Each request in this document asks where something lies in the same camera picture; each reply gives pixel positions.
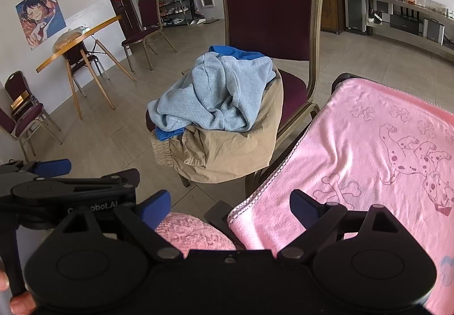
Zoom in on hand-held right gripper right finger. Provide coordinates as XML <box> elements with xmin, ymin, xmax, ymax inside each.
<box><xmin>277</xmin><ymin>190</ymin><xmax>403</xmax><ymax>264</ymax></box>

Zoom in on pink fleece clothing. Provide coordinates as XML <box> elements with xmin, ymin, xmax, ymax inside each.
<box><xmin>154</xmin><ymin>210</ymin><xmax>238</xmax><ymax>255</ymax></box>

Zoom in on clear plastic bag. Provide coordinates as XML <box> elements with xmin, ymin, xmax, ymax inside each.
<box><xmin>52</xmin><ymin>27</ymin><xmax>89</xmax><ymax>51</ymax></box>

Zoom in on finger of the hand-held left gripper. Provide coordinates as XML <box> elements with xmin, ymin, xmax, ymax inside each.
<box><xmin>73</xmin><ymin>168</ymin><xmax>141</xmax><ymax>195</ymax></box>
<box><xmin>0</xmin><ymin>158</ymin><xmax>72</xmax><ymax>188</ymax></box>

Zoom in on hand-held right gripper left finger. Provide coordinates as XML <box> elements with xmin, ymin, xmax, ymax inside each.
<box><xmin>53</xmin><ymin>190</ymin><xmax>185</xmax><ymax>264</ymax></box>

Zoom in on round wooden table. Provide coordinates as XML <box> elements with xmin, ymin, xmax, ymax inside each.
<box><xmin>35</xmin><ymin>15</ymin><xmax>137</xmax><ymax>120</ymax></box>

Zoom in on wooden cabinet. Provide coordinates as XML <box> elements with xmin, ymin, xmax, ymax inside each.
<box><xmin>321</xmin><ymin>0</ymin><xmax>346</xmax><ymax>35</ymax></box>

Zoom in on person's left hand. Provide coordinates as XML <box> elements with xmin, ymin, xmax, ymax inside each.
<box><xmin>0</xmin><ymin>269</ymin><xmax>37</xmax><ymax>315</ymax></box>

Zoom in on grey tv stand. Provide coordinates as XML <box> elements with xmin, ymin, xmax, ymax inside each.
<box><xmin>365</xmin><ymin>0</ymin><xmax>454</xmax><ymax>62</ymax></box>

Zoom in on wall poster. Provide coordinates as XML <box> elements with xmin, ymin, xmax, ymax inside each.
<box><xmin>15</xmin><ymin>0</ymin><xmax>67</xmax><ymax>51</ymax></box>

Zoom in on small silver speaker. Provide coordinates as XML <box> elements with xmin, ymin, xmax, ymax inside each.
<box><xmin>422</xmin><ymin>17</ymin><xmax>445</xmax><ymax>44</ymax></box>

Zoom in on black router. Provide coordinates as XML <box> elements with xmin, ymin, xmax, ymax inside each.
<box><xmin>390</xmin><ymin>7</ymin><xmax>424</xmax><ymax>35</ymax></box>

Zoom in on pink printed blanket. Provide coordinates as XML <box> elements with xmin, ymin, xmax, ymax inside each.
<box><xmin>227</xmin><ymin>77</ymin><xmax>454</xmax><ymax>315</ymax></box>

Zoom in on two-tone blue knit sweater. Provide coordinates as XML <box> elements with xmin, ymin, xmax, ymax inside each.
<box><xmin>147</xmin><ymin>45</ymin><xmax>277</xmax><ymax>142</ymax></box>

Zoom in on khaki pants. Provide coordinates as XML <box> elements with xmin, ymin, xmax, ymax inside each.
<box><xmin>151</xmin><ymin>69</ymin><xmax>284</xmax><ymax>184</ymax></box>

